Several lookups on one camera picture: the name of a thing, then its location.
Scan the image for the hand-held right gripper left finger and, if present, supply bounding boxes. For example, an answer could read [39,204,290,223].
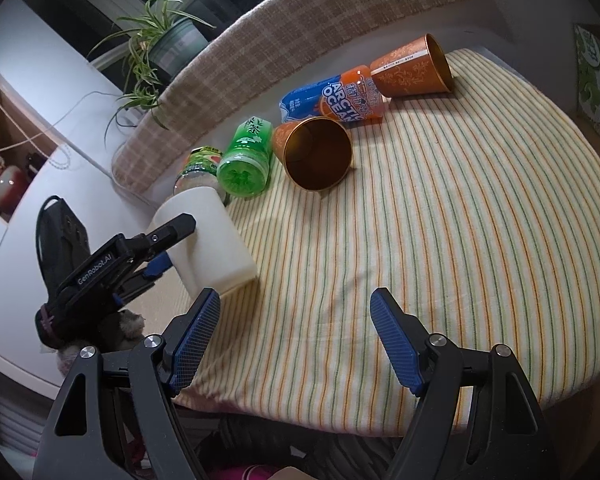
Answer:
[32,287,222,480]

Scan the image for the green tea bottle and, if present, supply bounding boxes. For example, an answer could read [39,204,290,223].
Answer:
[215,117,274,199]

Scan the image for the white cable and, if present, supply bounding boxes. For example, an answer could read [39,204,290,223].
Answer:
[0,89,127,172]

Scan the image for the blue and orange drink bottle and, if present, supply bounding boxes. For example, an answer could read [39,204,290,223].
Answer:
[279,64,386,126]

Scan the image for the plaid chair back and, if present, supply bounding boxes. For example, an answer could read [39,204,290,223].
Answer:
[111,0,482,199]

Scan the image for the potted spider plant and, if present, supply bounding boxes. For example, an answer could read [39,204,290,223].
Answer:
[87,0,217,132]

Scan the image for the green printed box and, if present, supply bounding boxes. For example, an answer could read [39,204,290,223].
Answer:
[574,22,600,141]

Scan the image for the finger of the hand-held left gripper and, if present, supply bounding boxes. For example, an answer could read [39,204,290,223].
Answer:
[146,212,198,257]
[119,253,174,302]

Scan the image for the plain orange cup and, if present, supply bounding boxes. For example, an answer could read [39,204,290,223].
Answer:
[272,116,354,194]

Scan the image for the wooden box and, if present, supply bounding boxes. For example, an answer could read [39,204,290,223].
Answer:
[0,87,61,224]

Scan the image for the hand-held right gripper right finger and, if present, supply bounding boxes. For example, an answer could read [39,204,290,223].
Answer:
[369,287,563,480]

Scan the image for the red and white ornament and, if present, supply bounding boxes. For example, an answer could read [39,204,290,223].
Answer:
[0,154,32,215]

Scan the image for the small green label jar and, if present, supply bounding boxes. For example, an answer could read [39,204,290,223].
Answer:
[173,145,227,204]

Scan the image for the white cup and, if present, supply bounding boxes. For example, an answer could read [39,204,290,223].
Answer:
[151,186,259,299]

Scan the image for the person's left hand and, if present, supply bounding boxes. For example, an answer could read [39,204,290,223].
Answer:
[56,310,147,375]

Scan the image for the patterned orange cup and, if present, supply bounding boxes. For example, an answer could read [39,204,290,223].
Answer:
[369,33,454,99]

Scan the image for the striped table cloth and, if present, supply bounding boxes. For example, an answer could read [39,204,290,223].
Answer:
[172,47,600,436]

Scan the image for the dark clothing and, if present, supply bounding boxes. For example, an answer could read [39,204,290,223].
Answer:
[180,406,412,480]

